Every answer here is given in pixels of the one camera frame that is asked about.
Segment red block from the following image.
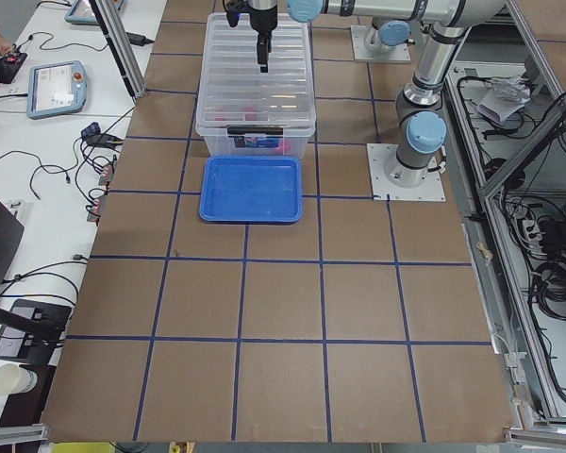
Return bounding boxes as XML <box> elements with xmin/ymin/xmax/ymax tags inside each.
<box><xmin>243</xmin><ymin>107</ymin><xmax>259</xmax><ymax>122</ymax></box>
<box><xmin>215</xmin><ymin>109</ymin><xmax>227</xmax><ymax>121</ymax></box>

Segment clear plastic storage box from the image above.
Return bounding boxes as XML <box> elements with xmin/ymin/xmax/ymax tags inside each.
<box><xmin>195</xmin><ymin>12</ymin><xmax>318</xmax><ymax>159</ymax></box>

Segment blue plastic tray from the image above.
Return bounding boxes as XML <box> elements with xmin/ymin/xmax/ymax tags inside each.
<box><xmin>199</xmin><ymin>156</ymin><xmax>303</xmax><ymax>224</ymax></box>

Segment person hand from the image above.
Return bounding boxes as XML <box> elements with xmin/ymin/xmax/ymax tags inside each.
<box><xmin>0</xmin><ymin>41</ymin><xmax>12</xmax><ymax>56</ymax></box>

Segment black power adapter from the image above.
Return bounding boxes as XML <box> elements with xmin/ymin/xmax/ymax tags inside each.
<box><xmin>126</xmin><ymin>32</ymin><xmax>154</xmax><ymax>46</ymax></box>

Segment far teach pendant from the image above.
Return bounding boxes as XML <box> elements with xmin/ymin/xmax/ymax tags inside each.
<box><xmin>64</xmin><ymin>0</ymin><xmax>98</xmax><ymax>26</ymax></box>

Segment teach pendant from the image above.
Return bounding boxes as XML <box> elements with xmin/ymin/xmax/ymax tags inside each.
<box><xmin>26</xmin><ymin>60</ymin><xmax>88</xmax><ymax>120</ymax></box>
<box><xmin>64</xmin><ymin>0</ymin><xmax>98</xmax><ymax>26</ymax></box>

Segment black usb hub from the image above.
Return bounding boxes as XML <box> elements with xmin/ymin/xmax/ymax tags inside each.
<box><xmin>80</xmin><ymin>122</ymin><xmax>102</xmax><ymax>141</ymax></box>

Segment near teach pendant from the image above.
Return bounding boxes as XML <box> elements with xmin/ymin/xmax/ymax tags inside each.
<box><xmin>26</xmin><ymin>60</ymin><xmax>88</xmax><ymax>120</ymax></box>

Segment white paper bundle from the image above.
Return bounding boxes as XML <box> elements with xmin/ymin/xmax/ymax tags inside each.
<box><xmin>476</xmin><ymin>75</ymin><xmax>531</xmax><ymax>125</ymax></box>

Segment white power strip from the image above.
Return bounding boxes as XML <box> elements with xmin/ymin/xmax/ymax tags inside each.
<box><xmin>519</xmin><ymin>218</ymin><xmax>542</xmax><ymax>246</ymax></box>

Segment black monitor stand base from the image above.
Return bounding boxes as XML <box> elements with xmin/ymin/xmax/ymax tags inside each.
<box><xmin>0</xmin><ymin>298</ymin><xmax>72</xmax><ymax>365</ymax></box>

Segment white paper cup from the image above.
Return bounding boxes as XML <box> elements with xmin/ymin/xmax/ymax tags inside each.
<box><xmin>0</xmin><ymin>363</ymin><xmax>38</xmax><ymax>396</ymax></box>

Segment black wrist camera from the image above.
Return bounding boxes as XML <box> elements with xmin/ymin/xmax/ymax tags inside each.
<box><xmin>223</xmin><ymin>0</ymin><xmax>248</xmax><ymax>27</ymax></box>

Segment aluminium frame post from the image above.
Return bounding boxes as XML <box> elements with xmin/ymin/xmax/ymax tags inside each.
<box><xmin>89</xmin><ymin>0</ymin><xmax>146</xmax><ymax>100</ymax></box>

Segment coiled black cables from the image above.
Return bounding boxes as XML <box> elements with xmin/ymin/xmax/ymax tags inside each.
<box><xmin>531</xmin><ymin>261</ymin><xmax>566</xmax><ymax>323</ymax></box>

